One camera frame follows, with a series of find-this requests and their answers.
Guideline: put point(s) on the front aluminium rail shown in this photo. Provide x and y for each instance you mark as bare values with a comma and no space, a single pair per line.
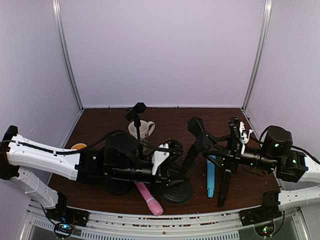
100,225

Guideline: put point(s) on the white ceramic mug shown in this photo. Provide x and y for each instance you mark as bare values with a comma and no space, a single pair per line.
146,129

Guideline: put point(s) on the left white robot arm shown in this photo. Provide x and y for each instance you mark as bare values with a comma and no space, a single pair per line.
18,155

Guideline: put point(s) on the pink toy microphone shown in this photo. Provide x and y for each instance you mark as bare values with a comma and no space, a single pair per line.
153,205

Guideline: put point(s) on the right aluminium frame post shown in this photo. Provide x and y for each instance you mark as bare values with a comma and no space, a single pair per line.
263,35

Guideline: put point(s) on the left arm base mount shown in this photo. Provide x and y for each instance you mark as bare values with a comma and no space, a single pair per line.
65,219

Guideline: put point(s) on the left aluminium frame post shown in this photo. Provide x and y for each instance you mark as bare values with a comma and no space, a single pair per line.
65,53

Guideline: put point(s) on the black microphone stand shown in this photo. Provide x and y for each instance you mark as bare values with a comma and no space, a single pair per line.
197,128
136,120

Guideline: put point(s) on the black toy microphone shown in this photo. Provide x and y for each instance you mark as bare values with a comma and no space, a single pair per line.
224,188

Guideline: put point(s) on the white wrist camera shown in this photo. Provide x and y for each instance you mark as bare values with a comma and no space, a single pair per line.
159,157
244,136

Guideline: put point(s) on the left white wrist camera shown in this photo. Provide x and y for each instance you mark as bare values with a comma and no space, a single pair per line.
159,157

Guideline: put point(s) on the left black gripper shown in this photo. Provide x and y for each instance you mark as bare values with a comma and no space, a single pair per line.
164,175

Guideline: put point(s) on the yellow inside cup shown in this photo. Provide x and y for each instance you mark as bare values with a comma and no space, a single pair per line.
78,146

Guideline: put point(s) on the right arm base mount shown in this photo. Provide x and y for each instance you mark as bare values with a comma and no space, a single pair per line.
267,218

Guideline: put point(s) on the aluminium frame post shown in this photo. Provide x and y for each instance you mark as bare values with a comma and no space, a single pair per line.
263,35
65,53

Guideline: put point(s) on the blue toy microphone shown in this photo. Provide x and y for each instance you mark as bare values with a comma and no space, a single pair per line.
210,179

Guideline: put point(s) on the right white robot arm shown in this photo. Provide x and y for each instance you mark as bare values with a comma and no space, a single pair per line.
275,153

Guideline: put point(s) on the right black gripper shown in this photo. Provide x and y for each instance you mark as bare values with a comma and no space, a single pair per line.
230,155

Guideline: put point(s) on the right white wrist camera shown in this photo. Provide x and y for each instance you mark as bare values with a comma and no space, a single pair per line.
244,136

